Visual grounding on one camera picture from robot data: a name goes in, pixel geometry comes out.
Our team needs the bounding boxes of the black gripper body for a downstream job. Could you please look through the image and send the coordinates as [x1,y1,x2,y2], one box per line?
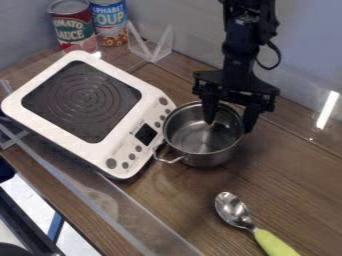
[193,70,281,112]

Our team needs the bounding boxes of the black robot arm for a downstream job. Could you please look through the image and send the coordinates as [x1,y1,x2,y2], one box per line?
[193,0,282,133]

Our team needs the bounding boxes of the clear acrylic front barrier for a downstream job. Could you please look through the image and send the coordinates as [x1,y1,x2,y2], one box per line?
[0,79,206,256]

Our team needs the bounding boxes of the white and black stove top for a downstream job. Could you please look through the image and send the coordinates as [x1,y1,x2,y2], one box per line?
[2,50,177,179]

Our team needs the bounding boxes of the clear acrylic corner bracket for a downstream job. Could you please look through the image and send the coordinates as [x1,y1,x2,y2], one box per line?
[127,21,174,63]

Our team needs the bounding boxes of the tomato sauce can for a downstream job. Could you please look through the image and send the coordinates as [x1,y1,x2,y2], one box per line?
[48,0,98,53]

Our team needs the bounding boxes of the spoon with green handle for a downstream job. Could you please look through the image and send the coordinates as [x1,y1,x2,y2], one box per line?
[215,192,301,256]

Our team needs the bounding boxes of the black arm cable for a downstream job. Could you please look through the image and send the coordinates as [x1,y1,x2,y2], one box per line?
[255,39,283,71]

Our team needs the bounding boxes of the black metal table frame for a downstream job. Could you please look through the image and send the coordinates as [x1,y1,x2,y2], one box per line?
[0,187,66,256]

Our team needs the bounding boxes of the alphabet soup can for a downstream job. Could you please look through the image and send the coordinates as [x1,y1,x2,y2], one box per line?
[90,0,128,47]

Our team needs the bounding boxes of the silver pot with handles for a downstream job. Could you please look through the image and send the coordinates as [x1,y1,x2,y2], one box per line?
[154,101,245,167]

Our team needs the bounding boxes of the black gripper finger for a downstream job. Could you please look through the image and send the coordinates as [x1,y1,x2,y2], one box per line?
[243,103,267,133]
[202,94,219,124]

